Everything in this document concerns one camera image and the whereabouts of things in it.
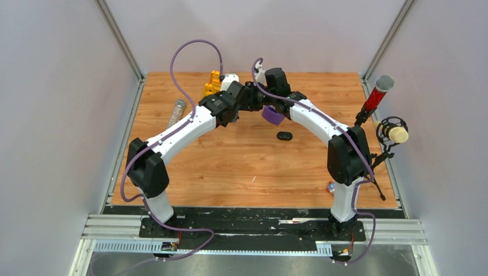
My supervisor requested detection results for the black earbud charging case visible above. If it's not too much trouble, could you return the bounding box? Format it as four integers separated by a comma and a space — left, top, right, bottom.
276, 132, 293, 141

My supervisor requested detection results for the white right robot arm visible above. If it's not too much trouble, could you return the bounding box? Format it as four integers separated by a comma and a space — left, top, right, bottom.
249, 64, 373, 240

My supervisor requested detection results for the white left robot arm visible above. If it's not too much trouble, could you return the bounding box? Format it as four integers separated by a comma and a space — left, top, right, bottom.
125, 74, 249, 237

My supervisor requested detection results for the yellow toy block tower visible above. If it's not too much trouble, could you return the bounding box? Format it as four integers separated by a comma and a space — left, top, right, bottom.
203, 82, 220, 97

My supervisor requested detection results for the purple metronome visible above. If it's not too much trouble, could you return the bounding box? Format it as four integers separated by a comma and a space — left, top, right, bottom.
262, 106, 285, 126

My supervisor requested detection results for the yellow toy block on car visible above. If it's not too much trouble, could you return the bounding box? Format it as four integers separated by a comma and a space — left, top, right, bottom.
209, 70, 221, 86

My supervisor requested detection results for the silver glitter microphone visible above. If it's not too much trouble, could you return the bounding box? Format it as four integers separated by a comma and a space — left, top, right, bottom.
166, 99, 186, 129

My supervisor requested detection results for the small toy figure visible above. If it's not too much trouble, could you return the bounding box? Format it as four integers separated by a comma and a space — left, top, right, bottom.
326, 181, 335, 194

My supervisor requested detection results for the red microphone on stand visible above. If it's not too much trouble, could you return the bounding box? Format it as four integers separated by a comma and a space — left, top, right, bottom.
354, 75, 395, 125

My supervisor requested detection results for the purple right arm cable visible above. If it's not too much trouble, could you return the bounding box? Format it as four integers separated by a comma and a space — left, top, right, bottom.
251, 57, 377, 266

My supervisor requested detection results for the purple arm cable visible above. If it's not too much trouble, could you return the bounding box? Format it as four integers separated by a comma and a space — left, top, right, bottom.
120, 39, 224, 263
251, 57, 377, 266

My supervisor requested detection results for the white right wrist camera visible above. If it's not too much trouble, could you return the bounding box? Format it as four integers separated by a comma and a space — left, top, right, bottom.
254, 64, 266, 85

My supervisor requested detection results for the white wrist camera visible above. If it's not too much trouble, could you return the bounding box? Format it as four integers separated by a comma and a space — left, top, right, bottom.
220, 74, 239, 91
254, 64, 266, 85

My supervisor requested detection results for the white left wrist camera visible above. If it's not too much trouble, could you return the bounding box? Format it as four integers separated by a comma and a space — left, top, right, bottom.
220, 74, 239, 91

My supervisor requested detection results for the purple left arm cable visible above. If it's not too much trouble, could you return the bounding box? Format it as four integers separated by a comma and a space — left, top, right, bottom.
120, 39, 224, 263

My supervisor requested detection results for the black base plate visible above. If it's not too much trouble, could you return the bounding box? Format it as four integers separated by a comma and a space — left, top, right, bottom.
102, 206, 405, 251

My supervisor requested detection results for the beige microphone in shock mount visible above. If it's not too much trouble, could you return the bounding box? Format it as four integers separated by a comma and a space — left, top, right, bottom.
368, 116, 409, 201

